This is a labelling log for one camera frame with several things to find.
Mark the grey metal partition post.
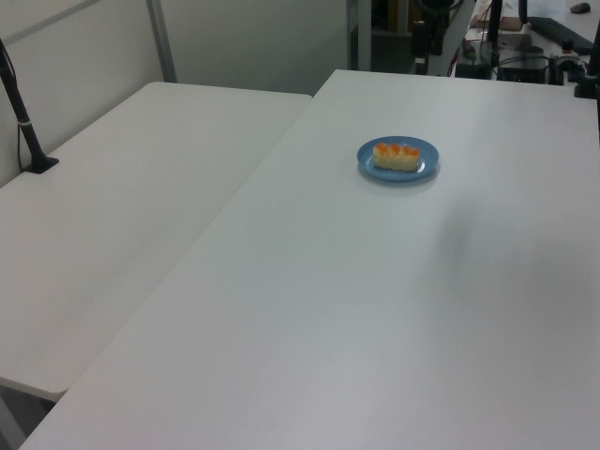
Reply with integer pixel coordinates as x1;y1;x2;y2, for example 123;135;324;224
145;0;178;84

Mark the thin black stand cable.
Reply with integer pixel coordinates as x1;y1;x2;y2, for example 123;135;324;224
0;44;29;173

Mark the black Franka gripper body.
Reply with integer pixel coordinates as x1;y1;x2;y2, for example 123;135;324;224
411;18;445;58

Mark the blue round plastic plate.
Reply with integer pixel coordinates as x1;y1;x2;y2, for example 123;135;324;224
356;136;442;182

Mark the wooden cabinet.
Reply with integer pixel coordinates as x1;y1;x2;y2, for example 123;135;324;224
384;0;415;35

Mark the black camera stand pole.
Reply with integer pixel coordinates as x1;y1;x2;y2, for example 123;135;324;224
0;37;61;175

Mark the black upright monitor pole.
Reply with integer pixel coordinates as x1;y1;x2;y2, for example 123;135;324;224
486;0;505;51

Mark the black computer keyboard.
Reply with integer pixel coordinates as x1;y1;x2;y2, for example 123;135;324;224
527;15;595;53

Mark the black clamp camera stand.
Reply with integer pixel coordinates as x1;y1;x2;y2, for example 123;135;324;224
573;0;600;100

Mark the black electronics box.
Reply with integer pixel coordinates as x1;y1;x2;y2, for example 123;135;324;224
496;55;550;84

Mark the bread slice with orange topping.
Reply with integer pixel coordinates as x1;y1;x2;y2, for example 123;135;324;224
372;142;422;172

